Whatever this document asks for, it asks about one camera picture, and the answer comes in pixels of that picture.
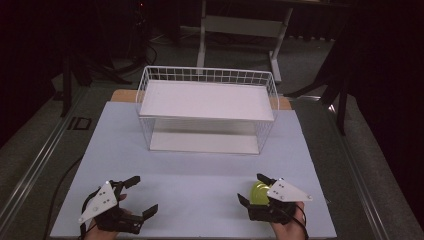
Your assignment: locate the pale blue table mat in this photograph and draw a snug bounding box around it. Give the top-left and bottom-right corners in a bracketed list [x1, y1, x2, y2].
[49, 101, 338, 240]

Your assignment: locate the black floor plate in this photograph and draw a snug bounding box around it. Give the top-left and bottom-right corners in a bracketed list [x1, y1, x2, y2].
[68, 116, 93, 131]

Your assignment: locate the black stand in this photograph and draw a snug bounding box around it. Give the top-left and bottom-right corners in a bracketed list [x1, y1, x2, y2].
[286, 33, 351, 136]
[59, 53, 94, 118]

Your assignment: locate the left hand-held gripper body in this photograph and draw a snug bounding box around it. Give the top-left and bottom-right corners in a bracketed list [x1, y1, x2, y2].
[78, 179, 145, 235]

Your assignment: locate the metal floor rail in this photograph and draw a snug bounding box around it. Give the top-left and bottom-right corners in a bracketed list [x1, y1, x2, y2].
[328, 106, 391, 240]
[0, 89, 84, 228]

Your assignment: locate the black floor cable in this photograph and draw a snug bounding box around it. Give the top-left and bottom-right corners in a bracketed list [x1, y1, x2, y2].
[43, 154, 84, 240]

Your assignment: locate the white desk frame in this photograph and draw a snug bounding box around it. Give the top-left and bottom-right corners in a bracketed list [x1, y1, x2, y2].
[196, 0, 294, 84]

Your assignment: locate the person's right hand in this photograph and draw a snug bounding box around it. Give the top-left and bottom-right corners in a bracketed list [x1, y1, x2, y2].
[270, 200, 309, 240]

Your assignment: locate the bundle of black cables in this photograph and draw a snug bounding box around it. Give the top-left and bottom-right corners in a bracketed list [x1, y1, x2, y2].
[89, 43, 159, 84]

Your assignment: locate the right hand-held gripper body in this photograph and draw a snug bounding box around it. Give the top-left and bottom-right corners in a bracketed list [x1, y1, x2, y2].
[247, 178, 314, 225]

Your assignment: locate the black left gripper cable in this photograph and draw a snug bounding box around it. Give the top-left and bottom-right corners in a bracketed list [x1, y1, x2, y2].
[79, 191, 101, 240]

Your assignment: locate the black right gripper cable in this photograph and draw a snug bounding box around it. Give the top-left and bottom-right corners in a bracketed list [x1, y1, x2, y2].
[289, 203, 310, 240]

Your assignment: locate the white wire shelf rack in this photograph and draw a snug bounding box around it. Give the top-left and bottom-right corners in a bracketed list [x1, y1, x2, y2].
[134, 65, 280, 156]

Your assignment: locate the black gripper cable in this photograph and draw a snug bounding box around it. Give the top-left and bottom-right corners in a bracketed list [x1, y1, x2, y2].
[289, 203, 310, 240]
[79, 191, 101, 240]

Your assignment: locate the person's left hand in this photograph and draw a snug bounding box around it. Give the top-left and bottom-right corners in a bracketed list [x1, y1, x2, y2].
[83, 193, 134, 240]

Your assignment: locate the yellow-green round object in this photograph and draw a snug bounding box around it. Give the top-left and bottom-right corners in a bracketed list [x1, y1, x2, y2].
[249, 180, 273, 206]

